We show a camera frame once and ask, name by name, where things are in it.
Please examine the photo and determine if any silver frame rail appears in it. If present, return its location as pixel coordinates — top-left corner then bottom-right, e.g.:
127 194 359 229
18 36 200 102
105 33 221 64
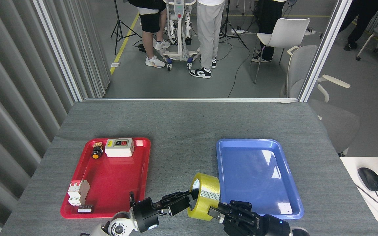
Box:
83 98 298 103

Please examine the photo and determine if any black yellow push button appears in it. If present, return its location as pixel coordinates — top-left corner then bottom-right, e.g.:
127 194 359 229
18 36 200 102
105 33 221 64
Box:
91 142 104 160

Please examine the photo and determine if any red plastic tray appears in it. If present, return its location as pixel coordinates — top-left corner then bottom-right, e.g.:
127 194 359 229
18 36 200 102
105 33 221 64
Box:
60 137 151 218

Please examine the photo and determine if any silver frame post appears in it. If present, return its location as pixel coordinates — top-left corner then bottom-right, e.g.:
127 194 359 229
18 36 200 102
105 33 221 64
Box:
297 0 353 103
31 0 84 102

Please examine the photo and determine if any black computer mouse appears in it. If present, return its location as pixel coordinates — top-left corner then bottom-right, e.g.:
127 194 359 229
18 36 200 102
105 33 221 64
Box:
357 167 378 192

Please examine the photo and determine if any white circuit breaker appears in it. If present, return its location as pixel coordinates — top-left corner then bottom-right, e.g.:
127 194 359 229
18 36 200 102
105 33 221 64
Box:
68 180 91 206

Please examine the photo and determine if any blue plastic tray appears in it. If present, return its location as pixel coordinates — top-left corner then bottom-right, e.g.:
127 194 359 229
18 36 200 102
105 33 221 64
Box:
216 138 305 220

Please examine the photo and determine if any white plastic chair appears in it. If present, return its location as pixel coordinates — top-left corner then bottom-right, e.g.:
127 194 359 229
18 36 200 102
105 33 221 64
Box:
250 18 311 85

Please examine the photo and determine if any person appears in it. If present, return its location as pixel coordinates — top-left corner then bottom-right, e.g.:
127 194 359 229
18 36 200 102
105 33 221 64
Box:
338 0 378 51
189 0 225 79
252 0 288 63
128 0 170 69

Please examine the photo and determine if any black tripod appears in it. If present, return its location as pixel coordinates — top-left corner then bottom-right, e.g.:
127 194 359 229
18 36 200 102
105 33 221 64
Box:
220 0 247 49
110 0 143 55

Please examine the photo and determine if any grey office chair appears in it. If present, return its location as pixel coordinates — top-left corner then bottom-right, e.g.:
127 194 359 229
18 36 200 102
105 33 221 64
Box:
280 45 361 157

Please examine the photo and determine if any white wheeled stand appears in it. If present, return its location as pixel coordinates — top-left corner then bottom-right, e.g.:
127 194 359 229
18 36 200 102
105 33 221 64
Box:
163 0 202 71

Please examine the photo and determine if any grey push button switch box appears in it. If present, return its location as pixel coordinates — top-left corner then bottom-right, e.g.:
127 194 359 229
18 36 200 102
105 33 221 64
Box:
105 138 135 158

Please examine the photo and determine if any white desk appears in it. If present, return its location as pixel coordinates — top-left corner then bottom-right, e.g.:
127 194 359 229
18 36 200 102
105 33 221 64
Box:
339 156 378 236

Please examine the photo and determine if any black floor cable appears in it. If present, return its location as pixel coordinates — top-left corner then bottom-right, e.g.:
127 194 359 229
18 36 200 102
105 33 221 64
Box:
217 42 233 62
227 41 252 98

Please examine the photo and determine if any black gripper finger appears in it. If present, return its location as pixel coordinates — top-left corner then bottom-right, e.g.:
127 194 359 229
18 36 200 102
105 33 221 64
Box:
207 207 259 236
228 200 261 224
159 189 200 206
159 199 192 217

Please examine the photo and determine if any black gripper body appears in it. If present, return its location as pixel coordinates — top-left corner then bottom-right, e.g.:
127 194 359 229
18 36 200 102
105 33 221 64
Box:
256 214 292 236
130 197 160 233

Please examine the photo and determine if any yellow tape roll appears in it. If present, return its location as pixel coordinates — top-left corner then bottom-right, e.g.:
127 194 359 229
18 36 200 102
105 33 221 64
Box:
187 173 221 221

